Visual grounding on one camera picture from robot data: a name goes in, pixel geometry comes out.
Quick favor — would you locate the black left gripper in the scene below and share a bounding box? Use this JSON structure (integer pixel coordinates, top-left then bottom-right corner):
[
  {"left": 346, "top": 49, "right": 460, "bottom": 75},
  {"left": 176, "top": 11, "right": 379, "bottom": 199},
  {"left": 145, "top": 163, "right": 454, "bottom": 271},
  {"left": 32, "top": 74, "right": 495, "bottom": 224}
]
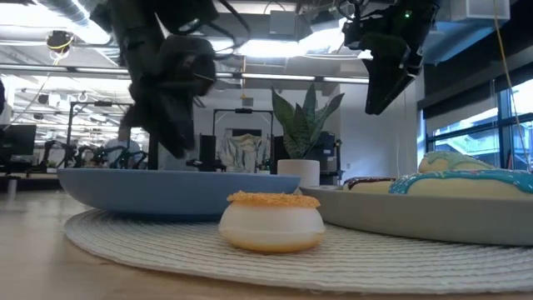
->
[{"left": 120, "top": 35, "right": 217, "bottom": 160}]

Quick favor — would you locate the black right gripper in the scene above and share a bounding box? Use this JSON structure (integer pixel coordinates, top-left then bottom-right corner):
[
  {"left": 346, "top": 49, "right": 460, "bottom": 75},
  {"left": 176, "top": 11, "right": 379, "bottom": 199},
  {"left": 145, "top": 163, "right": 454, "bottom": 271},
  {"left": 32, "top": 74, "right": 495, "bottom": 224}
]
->
[{"left": 342, "top": 0, "right": 441, "bottom": 117}]

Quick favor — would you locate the large green iced donut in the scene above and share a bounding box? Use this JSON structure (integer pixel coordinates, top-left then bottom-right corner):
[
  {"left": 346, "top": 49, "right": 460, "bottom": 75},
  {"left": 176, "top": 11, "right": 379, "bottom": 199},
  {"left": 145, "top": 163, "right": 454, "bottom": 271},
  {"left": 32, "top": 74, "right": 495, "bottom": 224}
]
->
[{"left": 417, "top": 150, "right": 496, "bottom": 174}]

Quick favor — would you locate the large chocolate donut pink drizzle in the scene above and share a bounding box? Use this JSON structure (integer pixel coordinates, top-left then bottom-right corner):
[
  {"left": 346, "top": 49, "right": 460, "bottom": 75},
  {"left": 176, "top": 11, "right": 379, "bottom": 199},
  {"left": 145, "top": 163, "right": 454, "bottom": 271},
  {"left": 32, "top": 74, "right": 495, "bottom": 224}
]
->
[{"left": 341, "top": 176, "right": 397, "bottom": 194}]

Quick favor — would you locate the large blue iced donut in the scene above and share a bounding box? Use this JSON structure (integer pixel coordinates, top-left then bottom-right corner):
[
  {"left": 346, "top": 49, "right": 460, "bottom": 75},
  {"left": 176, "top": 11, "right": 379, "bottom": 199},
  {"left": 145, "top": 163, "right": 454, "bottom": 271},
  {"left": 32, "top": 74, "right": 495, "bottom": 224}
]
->
[{"left": 389, "top": 168, "right": 533, "bottom": 200}]

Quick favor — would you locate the person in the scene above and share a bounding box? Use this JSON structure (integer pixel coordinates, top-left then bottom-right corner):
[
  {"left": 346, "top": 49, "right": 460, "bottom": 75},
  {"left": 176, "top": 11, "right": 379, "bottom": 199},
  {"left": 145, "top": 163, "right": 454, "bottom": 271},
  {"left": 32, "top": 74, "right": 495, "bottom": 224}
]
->
[{"left": 102, "top": 124, "right": 143, "bottom": 170}]

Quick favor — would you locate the blue plate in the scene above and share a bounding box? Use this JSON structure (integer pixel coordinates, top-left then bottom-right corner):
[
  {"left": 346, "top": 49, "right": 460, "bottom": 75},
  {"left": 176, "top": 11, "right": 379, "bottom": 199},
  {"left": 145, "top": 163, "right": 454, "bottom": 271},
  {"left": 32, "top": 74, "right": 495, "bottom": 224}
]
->
[{"left": 57, "top": 167, "right": 301, "bottom": 222}]

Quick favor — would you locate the white patterned cloth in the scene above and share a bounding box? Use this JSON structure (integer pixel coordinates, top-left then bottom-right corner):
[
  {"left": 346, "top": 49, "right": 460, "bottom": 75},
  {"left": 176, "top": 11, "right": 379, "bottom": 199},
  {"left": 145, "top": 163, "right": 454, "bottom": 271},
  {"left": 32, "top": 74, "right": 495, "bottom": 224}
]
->
[{"left": 219, "top": 132, "right": 270, "bottom": 174}]

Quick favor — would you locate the black background machine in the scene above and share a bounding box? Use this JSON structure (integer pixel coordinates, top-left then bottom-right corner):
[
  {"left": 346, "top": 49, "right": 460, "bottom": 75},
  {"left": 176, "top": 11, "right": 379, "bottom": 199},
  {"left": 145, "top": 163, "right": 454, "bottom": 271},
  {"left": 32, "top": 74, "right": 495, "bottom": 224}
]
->
[{"left": 272, "top": 132, "right": 343, "bottom": 187}]

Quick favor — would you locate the green snake plant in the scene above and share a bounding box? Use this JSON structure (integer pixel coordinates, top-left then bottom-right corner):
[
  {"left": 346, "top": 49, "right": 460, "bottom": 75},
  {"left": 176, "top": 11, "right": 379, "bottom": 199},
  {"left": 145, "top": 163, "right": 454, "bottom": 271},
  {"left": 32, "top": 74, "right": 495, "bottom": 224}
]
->
[{"left": 271, "top": 82, "right": 346, "bottom": 162}]

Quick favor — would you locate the ceiling light bar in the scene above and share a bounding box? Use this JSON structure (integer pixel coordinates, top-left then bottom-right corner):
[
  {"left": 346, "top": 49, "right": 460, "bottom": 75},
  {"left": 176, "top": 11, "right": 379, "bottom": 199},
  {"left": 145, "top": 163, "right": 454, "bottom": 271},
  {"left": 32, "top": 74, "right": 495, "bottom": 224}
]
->
[{"left": 241, "top": 72, "right": 370, "bottom": 83}]

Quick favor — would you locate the grey ceiling box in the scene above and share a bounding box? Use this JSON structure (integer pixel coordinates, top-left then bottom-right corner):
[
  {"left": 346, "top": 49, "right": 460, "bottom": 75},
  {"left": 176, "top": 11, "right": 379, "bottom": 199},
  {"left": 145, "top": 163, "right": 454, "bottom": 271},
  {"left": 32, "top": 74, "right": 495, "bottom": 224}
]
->
[{"left": 269, "top": 10, "right": 299, "bottom": 37}]

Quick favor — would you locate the round white woven placemat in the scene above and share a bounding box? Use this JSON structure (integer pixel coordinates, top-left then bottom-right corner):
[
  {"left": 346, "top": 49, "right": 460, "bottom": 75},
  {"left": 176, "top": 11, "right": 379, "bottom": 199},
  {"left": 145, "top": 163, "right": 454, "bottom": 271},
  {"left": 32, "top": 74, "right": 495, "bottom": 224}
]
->
[{"left": 64, "top": 207, "right": 533, "bottom": 295}]

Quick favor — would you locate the white plant pot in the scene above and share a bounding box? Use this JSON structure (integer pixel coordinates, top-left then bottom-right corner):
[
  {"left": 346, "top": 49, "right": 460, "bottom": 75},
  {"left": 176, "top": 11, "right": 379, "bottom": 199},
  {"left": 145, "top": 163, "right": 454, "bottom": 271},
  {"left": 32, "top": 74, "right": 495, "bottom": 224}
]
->
[{"left": 276, "top": 158, "right": 321, "bottom": 188}]

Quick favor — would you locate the black ceiling dome device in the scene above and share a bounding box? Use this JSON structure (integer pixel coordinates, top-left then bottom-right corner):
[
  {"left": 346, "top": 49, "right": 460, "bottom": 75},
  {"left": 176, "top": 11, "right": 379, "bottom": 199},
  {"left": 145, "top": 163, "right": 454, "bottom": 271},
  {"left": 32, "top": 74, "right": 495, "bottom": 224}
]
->
[{"left": 45, "top": 29, "right": 76, "bottom": 54}]

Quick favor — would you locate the grey plate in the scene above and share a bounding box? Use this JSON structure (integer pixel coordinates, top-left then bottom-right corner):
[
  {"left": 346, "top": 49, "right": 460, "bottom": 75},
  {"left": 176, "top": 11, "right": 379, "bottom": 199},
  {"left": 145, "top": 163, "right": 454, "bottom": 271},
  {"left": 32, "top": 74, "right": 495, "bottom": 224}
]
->
[{"left": 299, "top": 184, "right": 533, "bottom": 247}]

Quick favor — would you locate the small orange donut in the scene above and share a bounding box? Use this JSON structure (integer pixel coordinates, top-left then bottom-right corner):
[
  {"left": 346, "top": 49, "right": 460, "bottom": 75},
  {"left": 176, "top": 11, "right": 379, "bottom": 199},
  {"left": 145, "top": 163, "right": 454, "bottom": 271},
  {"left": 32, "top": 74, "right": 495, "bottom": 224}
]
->
[{"left": 217, "top": 190, "right": 326, "bottom": 254}]

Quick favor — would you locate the black computer monitor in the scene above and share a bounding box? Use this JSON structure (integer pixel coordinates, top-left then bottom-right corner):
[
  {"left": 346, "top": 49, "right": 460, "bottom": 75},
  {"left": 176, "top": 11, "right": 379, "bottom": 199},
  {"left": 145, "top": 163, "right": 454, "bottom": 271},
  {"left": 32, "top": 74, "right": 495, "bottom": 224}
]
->
[{"left": 0, "top": 123, "right": 37, "bottom": 158}]

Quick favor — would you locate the black background rig frame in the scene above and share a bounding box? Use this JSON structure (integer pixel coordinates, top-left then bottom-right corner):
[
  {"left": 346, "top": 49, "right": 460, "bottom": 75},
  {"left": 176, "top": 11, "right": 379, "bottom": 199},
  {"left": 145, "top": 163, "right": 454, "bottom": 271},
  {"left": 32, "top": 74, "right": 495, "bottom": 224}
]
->
[
  {"left": 66, "top": 99, "right": 138, "bottom": 170},
  {"left": 212, "top": 107, "right": 275, "bottom": 172}
]

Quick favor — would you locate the yellow hanging cable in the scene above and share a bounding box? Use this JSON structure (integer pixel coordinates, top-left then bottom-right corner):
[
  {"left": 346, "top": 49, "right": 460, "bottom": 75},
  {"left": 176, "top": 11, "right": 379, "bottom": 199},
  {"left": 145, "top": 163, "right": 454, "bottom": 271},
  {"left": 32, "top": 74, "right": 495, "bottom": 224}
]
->
[{"left": 493, "top": 0, "right": 533, "bottom": 173}]

